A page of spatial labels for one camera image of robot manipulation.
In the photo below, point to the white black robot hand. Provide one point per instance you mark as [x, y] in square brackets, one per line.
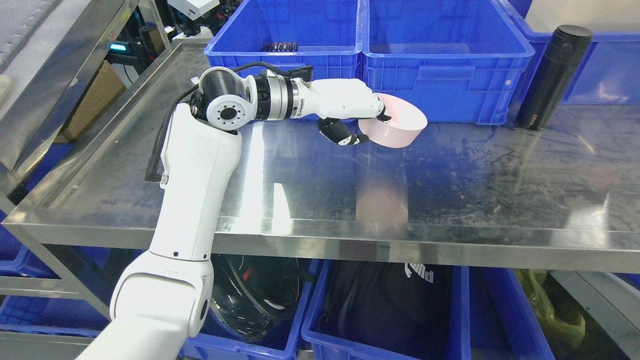
[334, 100]

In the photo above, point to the pink plastic bowl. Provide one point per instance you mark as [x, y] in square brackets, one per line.
[407, 122]

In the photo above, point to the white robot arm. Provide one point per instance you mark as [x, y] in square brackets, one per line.
[163, 296]

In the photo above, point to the blue crate back middle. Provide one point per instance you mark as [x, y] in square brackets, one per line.
[458, 61]

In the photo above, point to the blue crate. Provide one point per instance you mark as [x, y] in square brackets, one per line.
[58, 289]
[607, 75]
[285, 35]
[256, 309]
[490, 319]
[458, 61]

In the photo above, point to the blue crate lower middle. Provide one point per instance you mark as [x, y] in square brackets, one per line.
[490, 319]

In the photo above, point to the blue crate back left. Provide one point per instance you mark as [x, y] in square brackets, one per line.
[285, 35]

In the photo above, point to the black batteries row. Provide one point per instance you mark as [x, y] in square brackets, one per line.
[280, 47]

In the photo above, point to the black bag with logo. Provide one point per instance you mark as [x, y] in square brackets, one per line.
[399, 307]

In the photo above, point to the cardboard box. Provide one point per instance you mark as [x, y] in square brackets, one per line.
[104, 90]

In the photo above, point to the black thermos bottle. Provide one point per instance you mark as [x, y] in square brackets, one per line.
[564, 52]

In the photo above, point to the blue crate lower left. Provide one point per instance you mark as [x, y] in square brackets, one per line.
[256, 309]

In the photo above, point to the blue crate back right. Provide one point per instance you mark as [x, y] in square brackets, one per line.
[607, 75]

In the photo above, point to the blue crate far left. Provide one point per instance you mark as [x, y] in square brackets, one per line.
[58, 289]

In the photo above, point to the yellow green plastic bag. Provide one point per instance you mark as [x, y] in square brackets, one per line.
[560, 318]

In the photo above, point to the steel shelf frame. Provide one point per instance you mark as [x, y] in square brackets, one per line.
[564, 199]

